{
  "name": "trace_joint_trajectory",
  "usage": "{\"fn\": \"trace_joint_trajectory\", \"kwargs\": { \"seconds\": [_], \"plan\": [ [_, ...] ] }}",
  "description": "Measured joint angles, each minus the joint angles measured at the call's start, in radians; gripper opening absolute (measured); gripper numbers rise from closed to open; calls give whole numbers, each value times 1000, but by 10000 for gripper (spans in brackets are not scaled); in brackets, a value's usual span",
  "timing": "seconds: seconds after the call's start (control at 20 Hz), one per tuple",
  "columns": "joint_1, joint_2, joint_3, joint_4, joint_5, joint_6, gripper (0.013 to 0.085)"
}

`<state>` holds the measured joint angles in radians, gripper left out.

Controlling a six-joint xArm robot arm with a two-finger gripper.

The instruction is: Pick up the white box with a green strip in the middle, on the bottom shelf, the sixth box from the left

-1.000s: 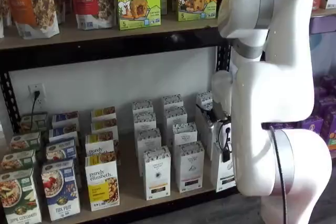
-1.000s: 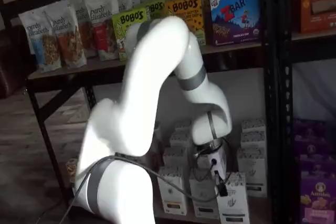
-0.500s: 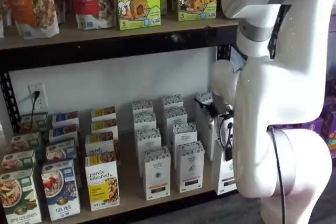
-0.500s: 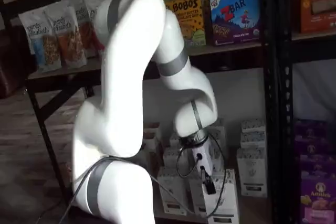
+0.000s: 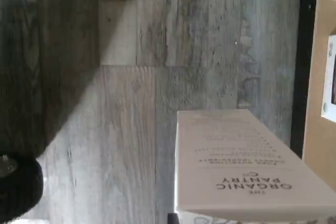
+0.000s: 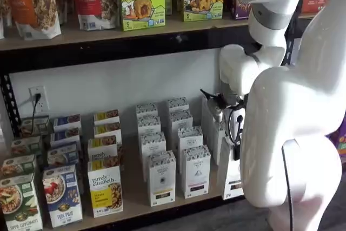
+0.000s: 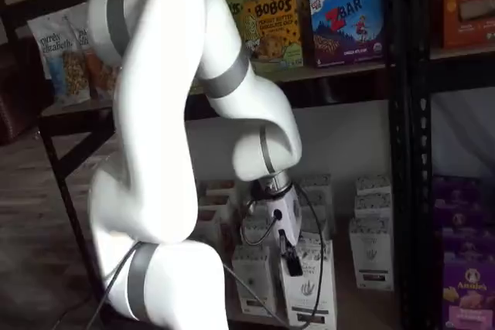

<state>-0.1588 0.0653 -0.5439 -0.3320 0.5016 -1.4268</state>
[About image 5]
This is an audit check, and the white Organic Pantry box green strip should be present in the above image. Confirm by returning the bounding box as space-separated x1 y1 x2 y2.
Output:
174 110 336 224

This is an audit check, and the white box brown strip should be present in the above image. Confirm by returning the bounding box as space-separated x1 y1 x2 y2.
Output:
320 34 336 121

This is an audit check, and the black round wheel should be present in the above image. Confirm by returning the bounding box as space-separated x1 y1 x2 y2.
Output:
0 154 45 221

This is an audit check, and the black metal shelf rack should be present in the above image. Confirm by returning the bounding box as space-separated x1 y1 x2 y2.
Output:
289 0 336 183

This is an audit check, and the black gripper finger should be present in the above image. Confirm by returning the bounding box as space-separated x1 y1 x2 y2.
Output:
167 212 180 224

